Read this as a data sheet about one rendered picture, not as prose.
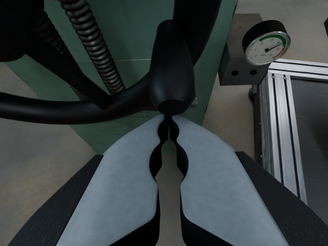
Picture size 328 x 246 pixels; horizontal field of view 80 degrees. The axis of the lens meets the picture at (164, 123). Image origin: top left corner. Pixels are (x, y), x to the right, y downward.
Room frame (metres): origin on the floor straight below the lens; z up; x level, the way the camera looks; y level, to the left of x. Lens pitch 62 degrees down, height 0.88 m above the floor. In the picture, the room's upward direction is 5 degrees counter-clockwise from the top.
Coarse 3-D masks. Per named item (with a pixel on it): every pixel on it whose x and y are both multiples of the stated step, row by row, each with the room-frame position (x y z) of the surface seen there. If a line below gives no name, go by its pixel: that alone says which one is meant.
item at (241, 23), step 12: (240, 24) 0.34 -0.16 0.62; (252, 24) 0.33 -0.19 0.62; (228, 36) 0.31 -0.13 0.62; (240, 36) 0.30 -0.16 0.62; (228, 48) 0.27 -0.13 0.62; (240, 48) 0.27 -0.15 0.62; (228, 60) 0.25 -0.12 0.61; (240, 60) 0.25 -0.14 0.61; (228, 72) 0.25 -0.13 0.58; (240, 72) 0.25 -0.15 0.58; (252, 72) 0.25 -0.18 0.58; (264, 72) 0.25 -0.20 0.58; (228, 84) 0.25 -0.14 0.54; (240, 84) 0.25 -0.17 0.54; (252, 84) 0.25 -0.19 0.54
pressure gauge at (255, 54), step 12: (264, 24) 0.24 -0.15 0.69; (276, 24) 0.24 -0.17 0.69; (252, 36) 0.23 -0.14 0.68; (264, 36) 0.22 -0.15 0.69; (276, 36) 0.22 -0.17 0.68; (288, 36) 0.22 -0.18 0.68; (252, 48) 0.22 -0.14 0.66; (264, 48) 0.22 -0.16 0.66; (276, 48) 0.22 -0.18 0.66; (252, 60) 0.22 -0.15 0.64; (264, 60) 0.22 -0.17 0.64
